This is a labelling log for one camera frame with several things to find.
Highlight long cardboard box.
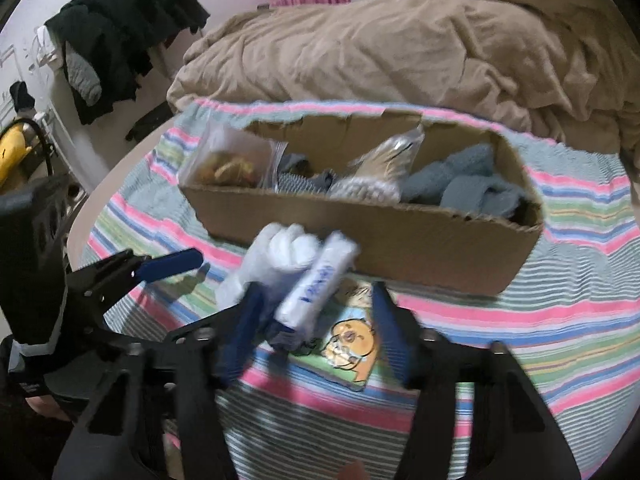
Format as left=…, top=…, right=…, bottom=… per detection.
left=178, top=109, right=546, bottom=297

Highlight white socks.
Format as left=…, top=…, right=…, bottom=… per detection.
left=216, top=222, right=322, bottom=311

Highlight yellow bag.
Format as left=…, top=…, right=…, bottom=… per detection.
left=0, top=120, right=29, bottom=192

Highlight small grey cloth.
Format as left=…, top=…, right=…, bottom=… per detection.
left=276, top=152, right=342, bottom=194

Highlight clear bag of brown snacks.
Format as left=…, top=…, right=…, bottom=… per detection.
left=178, top=122, right=289, bottom=192

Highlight grey sleeve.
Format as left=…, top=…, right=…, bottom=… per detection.
left=64, top=42, right=104, bottom=107

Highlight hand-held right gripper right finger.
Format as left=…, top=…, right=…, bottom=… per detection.
left=371, top=281, right=582, bottom=480

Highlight black sock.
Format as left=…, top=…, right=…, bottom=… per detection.
left=10, top=81, right=37, bottom=112

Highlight blue-grey towel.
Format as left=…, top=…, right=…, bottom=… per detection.
left=400, top=142, right=532, bottom=224

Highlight pile of black clothes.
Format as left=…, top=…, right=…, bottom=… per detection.
left=44, top=0, right=211, bottom=127

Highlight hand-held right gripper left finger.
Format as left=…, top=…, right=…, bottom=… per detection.
left=52, top=282, right=268, bottom=480

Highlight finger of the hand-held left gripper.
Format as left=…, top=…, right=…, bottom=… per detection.
left=65, top=248, right=204, bottom=311

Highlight beige blanket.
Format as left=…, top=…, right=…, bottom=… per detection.
left=166, top=0, right=640, bottom=162

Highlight clear bag of beige contents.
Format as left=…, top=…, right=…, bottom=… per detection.
left=327, top=127, right=427, bottom=204

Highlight cartoon printed card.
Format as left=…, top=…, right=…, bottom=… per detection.
left=295, top=284, right=402, bottom=393

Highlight striped bed sheet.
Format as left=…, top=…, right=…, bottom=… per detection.
left=80, top=99, right=640, bottom=480

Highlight white packet with blue print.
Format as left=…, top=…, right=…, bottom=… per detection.
left=273, top=231, right=362, bottom=347

